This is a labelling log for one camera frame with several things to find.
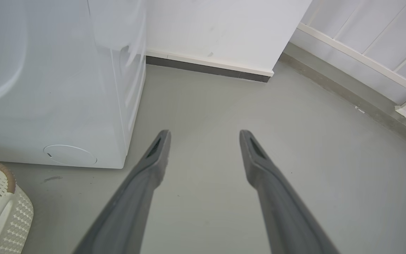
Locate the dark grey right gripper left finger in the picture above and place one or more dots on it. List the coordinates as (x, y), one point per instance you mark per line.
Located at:
(129, 208)

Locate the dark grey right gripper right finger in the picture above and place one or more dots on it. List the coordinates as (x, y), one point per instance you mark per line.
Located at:
(284, 211)

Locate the cream perforated laundry basket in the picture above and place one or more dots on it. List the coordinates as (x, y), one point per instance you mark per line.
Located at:
(2, 211)

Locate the white washing machine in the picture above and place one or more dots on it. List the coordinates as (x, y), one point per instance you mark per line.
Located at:
(60, 81)

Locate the white metal frame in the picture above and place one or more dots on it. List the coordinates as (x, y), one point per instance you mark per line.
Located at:
(372, 61)

